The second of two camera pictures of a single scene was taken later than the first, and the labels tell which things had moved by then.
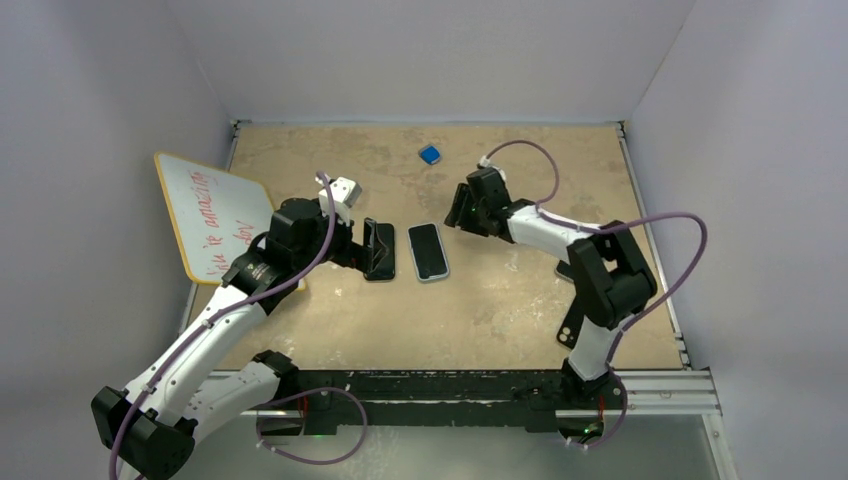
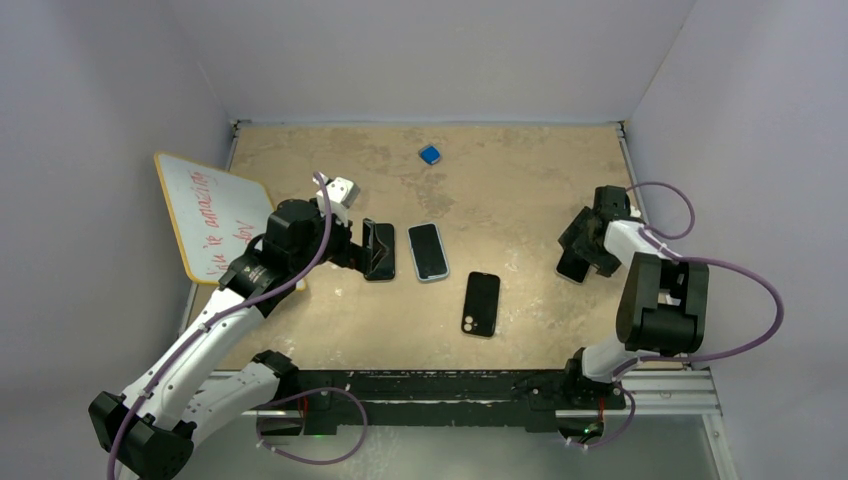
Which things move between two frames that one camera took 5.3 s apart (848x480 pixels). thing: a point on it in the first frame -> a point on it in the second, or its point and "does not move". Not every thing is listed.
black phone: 427,250 does not move
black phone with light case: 428,251 does not move
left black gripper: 353,255 does not move
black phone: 569,330 -> 481,304
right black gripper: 460,214 -> 606,262
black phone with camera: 381,238 does not move
